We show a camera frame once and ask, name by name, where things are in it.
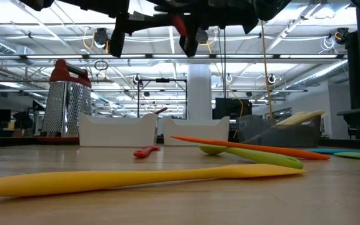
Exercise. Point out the red and steel box grater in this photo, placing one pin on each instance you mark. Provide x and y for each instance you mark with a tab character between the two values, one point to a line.
64	106

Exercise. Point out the black rectangular panel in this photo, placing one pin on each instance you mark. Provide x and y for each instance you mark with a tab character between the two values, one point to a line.
230	107

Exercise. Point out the white pillar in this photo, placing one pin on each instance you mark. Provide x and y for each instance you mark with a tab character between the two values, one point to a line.
199	93

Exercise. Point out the black metal frame rig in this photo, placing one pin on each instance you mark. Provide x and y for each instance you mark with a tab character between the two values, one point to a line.
162	80

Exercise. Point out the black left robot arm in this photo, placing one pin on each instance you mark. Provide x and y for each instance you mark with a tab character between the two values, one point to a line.
89	7

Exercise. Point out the yellow silicone spatula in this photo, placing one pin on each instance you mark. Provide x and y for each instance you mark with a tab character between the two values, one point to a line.
105	179

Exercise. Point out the silver ventilation duct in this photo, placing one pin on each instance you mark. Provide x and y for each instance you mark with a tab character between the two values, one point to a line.
317	75

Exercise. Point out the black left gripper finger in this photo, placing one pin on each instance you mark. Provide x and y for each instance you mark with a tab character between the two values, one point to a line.
190	43
118	40

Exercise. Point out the white plastic bin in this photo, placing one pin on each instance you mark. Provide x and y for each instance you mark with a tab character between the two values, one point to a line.
195	131
117	131

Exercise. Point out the lime green silicone spoon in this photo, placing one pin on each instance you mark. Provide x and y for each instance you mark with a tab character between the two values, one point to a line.
261	157

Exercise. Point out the red silicone spoon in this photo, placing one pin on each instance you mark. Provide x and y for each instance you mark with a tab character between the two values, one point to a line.
180	26

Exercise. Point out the black aluminium table frame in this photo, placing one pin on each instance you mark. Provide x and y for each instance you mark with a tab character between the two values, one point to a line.
11	142

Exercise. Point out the blue silicone spatula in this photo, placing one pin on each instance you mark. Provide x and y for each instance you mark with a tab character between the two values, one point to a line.
339	151

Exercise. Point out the orange silicone spatula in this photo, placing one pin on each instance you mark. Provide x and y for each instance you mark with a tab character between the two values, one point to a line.
261	148

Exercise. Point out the brown wooden spoon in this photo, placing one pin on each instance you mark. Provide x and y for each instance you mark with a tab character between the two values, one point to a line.
162	110

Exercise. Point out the red silicone spatula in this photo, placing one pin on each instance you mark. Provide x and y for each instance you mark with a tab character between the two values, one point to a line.
141	153

